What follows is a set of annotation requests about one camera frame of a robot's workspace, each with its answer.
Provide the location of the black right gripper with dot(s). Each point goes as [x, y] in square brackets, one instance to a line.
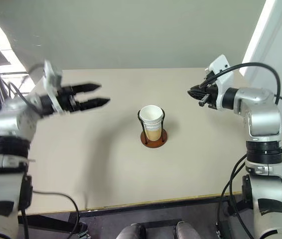
[212, 95]

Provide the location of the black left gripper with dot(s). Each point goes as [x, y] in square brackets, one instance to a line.
[67, 99]

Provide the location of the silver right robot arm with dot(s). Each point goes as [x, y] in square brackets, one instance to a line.
[263, 119]

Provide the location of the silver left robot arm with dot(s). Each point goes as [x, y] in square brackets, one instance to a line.
[9, 129]

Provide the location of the grey rounded robot leg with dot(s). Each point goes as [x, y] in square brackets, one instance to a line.
[187, 230]
[131, 231]

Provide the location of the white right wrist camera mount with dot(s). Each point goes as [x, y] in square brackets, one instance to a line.
[223, 74]

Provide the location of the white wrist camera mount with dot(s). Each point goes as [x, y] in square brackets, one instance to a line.
[51, 79]
[223, 74]

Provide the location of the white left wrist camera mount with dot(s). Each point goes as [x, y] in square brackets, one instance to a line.
[51, 79]

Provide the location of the white wall panel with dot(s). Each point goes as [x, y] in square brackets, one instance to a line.
[275, 32]

